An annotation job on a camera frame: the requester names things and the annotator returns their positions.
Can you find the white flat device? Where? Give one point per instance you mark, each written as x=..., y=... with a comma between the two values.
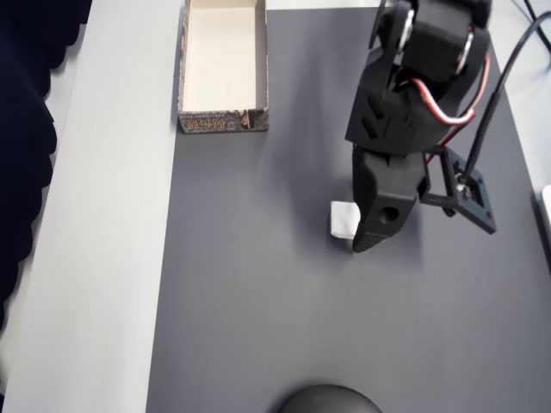
x=544, y=215

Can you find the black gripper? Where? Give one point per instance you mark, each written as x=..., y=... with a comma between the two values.
x=384, y=202

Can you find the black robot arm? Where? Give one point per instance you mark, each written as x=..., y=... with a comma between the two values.
x=435, y=38

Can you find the black round stand base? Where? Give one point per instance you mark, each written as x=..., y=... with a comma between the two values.
x=329, y=396

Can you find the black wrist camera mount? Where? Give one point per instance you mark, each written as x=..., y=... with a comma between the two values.
x=473, y=202

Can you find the grey rubber mat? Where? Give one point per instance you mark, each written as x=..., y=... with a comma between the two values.
x=258, y=301

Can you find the small white block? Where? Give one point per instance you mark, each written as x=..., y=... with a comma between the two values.
x=343, y=219

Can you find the patterned brown cardboard box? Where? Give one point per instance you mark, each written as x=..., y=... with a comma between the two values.
x=224, y=56

